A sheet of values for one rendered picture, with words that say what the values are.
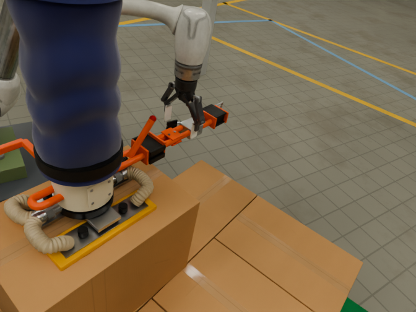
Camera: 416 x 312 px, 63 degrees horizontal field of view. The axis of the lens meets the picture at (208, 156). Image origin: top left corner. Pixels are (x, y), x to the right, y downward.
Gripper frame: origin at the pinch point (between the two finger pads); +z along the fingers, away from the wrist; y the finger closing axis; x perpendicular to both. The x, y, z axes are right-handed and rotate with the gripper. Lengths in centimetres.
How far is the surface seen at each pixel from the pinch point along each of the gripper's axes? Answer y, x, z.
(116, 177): 2.5, -30.9, 5.9
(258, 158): -28, 145, 108
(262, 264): 45, 14, 54
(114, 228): 14.2, -40.5, 12.7
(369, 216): 71, 156, 108
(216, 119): 5.5, 14.6, -0.5
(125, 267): 23, -43, 21
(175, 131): 1.5, -4.0, -0.2
